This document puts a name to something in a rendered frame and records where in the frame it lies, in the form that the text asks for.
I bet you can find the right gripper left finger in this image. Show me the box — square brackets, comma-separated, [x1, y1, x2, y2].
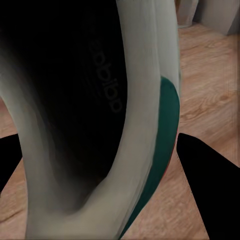
[0, 134, 23, 193]

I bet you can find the gym shoe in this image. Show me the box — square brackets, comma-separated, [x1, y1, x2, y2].
[0, 0, 182, 240]

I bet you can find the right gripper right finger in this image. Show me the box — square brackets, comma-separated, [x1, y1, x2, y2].
[176, 133, 240, 240]

